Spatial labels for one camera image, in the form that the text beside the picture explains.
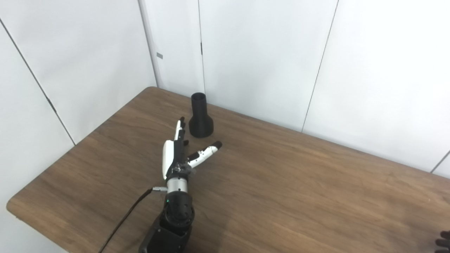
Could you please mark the white and black left hand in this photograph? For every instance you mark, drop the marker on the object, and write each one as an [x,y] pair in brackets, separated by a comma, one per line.
[170,158]

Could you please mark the white and black right hand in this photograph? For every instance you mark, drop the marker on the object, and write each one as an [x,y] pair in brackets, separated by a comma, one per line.
[444,244]

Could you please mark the black flared nozzle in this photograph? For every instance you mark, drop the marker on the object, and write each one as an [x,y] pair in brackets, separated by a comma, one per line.
[201,124]

